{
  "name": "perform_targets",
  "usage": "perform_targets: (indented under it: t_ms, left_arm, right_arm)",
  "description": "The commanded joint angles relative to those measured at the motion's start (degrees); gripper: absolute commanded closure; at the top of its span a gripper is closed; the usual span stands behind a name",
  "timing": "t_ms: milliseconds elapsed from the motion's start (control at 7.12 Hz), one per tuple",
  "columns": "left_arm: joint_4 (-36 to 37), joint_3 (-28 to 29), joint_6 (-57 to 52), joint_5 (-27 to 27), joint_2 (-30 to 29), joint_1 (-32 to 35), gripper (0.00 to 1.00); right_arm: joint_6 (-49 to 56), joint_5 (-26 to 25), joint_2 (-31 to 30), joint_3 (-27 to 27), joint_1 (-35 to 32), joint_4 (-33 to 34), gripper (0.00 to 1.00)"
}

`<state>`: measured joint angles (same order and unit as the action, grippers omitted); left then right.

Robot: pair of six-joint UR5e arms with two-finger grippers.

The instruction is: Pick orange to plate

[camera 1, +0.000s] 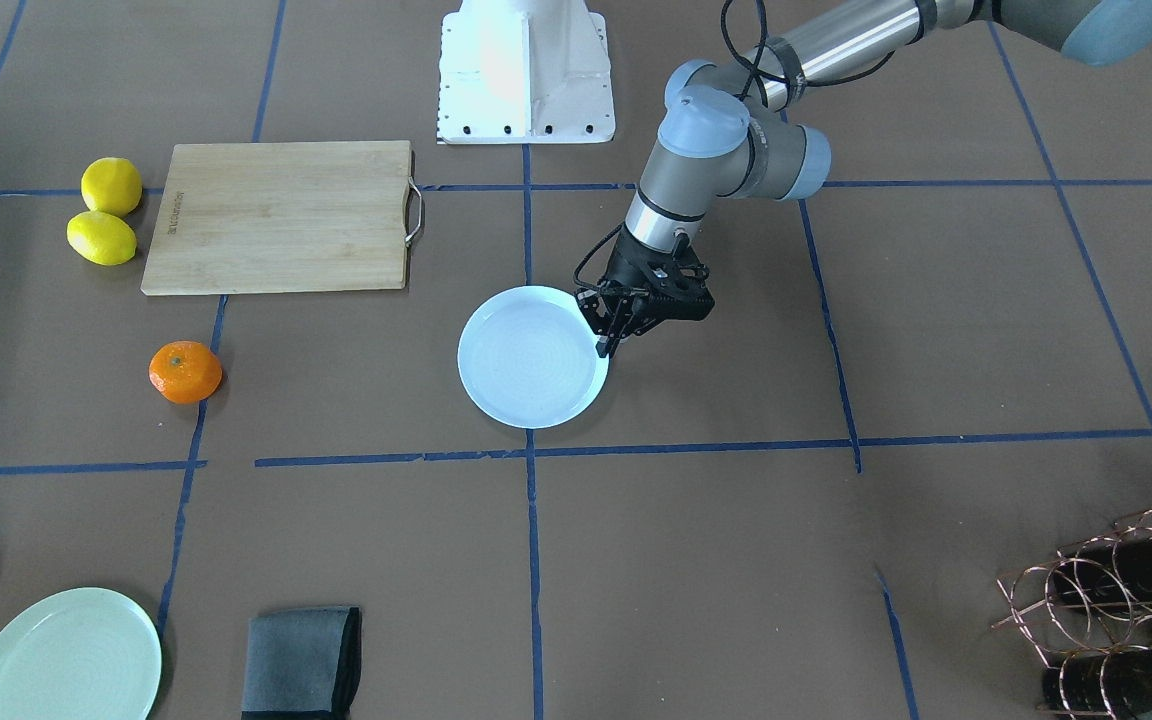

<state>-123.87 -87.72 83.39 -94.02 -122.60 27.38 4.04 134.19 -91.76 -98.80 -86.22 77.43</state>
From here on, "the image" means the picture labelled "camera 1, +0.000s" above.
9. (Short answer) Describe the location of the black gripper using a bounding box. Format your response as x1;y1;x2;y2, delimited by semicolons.
576;228;698;359

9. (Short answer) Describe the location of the light blue plate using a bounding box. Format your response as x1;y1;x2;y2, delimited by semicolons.
457;285;611;429

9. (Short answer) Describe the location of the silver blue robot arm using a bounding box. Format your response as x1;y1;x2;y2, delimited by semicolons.
575;1;1152;359

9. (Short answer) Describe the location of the light green plate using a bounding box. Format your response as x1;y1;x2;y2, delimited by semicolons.
0;588;162;719

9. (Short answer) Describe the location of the bamboo cutting board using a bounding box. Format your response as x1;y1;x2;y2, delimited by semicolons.
141;141;422;297

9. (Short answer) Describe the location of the orange mandarin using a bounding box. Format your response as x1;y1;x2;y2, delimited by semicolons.
147;340;223;404

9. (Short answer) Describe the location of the folded grey cloth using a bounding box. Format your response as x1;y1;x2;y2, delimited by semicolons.
238;606;364;719

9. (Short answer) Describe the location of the yellow lemon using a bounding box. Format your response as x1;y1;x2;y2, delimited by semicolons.
67;210;138;266
79;158;145;217

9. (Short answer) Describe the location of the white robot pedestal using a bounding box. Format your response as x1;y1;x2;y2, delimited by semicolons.
435;1;617;145

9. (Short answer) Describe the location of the copper wire bottle rack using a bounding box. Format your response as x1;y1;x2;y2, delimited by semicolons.
995;509;1152;719

